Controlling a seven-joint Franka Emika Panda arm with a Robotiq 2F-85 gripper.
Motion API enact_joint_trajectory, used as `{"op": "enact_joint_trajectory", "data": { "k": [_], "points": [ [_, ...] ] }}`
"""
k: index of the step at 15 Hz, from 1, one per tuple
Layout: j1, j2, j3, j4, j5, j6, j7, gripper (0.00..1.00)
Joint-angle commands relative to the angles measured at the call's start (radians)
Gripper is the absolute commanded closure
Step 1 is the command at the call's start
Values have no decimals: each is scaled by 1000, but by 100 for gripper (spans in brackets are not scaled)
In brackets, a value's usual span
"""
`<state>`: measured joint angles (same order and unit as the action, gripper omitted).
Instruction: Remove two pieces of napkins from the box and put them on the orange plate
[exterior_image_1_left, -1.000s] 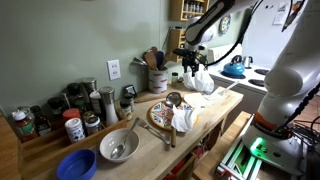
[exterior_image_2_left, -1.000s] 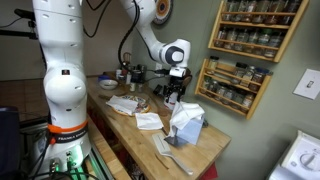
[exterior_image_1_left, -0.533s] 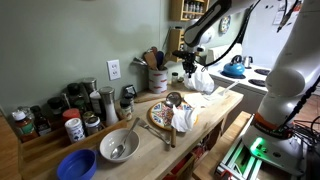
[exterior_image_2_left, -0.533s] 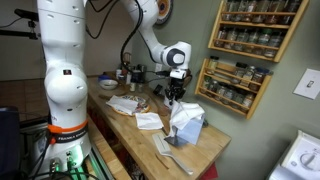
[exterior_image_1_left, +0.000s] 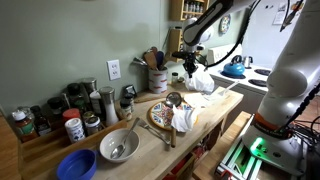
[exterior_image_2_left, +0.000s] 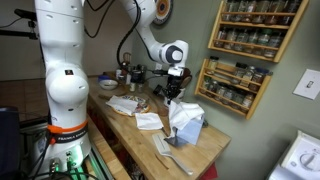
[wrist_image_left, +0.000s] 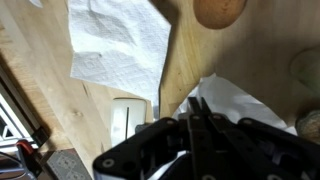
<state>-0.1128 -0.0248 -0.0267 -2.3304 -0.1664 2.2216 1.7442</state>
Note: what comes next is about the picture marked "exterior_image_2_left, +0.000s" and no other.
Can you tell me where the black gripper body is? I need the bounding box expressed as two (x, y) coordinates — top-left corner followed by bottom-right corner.
(165, 75), (184, 96)

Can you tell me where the light blue tissue box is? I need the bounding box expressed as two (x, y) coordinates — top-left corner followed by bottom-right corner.
(175, 114), (205, 146)

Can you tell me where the colourful patterned orange plate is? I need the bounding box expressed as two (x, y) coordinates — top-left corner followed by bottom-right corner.
(112, 95), (151, 118)

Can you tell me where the dark blue box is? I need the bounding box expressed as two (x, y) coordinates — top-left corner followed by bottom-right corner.
(0, 106), (21, 178)

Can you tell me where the white red-patterned utensil crock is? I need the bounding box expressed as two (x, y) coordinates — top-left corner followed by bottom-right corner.
(163, 87), (186, 110)

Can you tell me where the small black device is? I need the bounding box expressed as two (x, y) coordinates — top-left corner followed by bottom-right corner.
(153, 84), (163, 96)

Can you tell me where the brown wooden spoon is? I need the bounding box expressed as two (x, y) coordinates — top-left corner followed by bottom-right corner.
(182, 67), (193, 78)

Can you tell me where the folded white napkin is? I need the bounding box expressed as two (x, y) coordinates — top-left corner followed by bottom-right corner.
(134, 112), (165, 131)

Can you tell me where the glass spice jar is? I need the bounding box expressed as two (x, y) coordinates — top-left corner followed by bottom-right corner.
(233, 63), (248, 84)
(235, 29), (250, 52)
(265, 32), (284, 58)
(241, 65), (256, 88)
(216, 84), (228, 101)
(209, 79), (220, 98)
(241, 94), (256, 113)
(225, 28), (239, 50)
(214, 27), (228, 48)
(281, 0), (303, 26)
(233, 91), (246, 109)
(255, 0), (272, 24)
(247, 0), (259, 23)
(208, 55), (220, 75)
(237, 0), (249, 23)
(247, 29), (261, 54)
(223, 87), (236, 105)
(223, 0), (238, 22)
(267, 0), (284, 25)
(249, 68), (270, 93)
(203, 77), (213, 94)

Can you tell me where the dark steel canister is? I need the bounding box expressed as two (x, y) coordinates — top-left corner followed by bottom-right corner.
(131, 64), (147, 84)

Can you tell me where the dark square scraper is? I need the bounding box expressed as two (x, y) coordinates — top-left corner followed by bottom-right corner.
(163, 128), (190, 148)

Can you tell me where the white spatula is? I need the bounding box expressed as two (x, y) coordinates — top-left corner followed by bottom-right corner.
(151, 132), (195, 177)

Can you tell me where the small wooden spice rack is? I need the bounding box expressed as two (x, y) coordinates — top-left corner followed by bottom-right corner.
(196, 58), (274, 120)

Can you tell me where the white ceramic bowl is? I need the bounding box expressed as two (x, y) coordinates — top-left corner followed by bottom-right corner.
(99, 79), (119, 91)

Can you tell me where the blue plastic bowl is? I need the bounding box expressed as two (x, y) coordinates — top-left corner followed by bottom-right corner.
(97, 74), (113, 83)

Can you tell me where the low wooden bench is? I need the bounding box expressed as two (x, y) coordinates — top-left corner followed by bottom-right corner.
(84, 114), (133, 180)

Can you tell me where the red cloth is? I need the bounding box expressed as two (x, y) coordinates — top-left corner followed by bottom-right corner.
(199, 164), (219, 180)

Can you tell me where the green-lid spice jar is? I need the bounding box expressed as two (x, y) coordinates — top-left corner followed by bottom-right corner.
(257, 29), (273, 56)

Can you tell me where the large wooden spice rack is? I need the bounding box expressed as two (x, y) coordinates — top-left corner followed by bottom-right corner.
(208, 0), (311, 64)

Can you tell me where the white stove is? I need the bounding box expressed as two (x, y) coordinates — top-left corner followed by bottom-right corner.
(266, 129), (320, 180)

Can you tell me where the decorative round wall plate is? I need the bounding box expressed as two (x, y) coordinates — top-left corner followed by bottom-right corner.
(151, 0), (174, 26)

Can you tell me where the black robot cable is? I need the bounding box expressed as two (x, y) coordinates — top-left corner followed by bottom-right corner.
(83, 0), (143, 68)

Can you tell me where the white light switch plate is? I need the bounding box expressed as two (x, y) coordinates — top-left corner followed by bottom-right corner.
(293, 68), (320, 101)

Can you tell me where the black camera stand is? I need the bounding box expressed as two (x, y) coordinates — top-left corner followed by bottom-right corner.
(0, 8), (40, 41)

